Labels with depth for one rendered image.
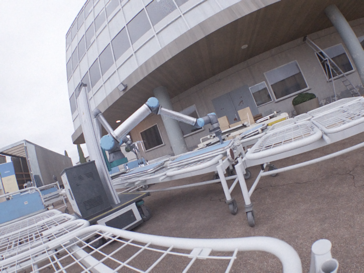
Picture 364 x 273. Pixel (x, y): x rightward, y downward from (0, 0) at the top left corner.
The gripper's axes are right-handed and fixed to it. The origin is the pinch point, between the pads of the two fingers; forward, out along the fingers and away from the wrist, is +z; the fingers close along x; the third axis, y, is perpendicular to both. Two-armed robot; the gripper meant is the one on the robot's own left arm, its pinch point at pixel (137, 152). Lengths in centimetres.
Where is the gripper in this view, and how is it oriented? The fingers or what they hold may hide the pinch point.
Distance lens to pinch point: 247.7
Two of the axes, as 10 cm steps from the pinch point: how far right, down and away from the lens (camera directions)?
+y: 5.0, -5.7, 6.6
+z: 6.6, 7.4, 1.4
